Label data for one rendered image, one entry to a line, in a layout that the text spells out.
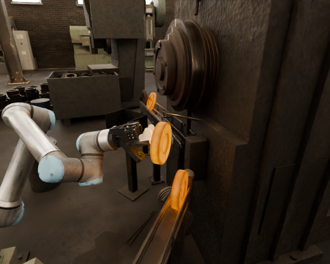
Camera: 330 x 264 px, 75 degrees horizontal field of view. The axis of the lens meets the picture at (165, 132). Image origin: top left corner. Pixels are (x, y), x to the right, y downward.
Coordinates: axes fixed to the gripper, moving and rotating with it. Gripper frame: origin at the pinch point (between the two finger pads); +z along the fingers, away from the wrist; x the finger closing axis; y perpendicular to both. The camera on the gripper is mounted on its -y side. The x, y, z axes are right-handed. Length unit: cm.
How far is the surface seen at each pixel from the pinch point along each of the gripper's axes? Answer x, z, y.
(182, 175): -0.7, 4.5, -16.0
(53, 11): 750, -683, 336
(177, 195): -6.7, 2.9, -20.4
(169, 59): 33.0, -0.6, 25.5
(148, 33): 804, -317, 142
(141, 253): -30.1, -1.2, -21.7
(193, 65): 29.0, 10.6, 20.7
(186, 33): 36, 9, 34
